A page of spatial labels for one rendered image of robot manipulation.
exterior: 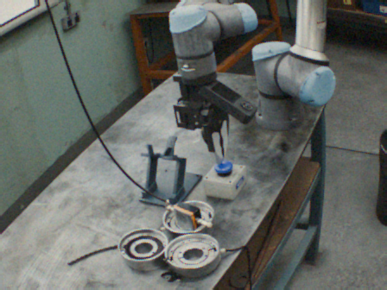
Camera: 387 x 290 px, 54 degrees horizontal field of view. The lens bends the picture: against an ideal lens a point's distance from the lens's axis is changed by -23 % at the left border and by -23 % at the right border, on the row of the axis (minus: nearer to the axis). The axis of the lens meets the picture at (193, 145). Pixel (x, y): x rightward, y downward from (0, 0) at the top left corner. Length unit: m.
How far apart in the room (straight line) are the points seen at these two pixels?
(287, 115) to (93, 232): 0.60
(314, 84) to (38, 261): 0.80
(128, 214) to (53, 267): 0.26
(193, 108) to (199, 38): 0.16
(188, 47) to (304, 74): 0.33
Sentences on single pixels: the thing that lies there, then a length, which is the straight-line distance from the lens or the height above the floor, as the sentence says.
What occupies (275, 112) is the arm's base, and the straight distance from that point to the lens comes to 1.25.
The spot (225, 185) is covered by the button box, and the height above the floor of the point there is 0.84.
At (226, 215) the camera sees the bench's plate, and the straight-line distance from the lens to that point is 1.00.
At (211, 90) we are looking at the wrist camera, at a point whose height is 1.05.
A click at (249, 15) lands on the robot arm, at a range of 0.95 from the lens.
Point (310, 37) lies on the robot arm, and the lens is 1.10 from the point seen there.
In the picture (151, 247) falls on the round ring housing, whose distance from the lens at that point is 0.93.
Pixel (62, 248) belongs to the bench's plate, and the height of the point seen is 0.80.
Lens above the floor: 1.44
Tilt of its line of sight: 31 degrees down
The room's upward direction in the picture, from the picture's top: 11 degrees counter-clockwise
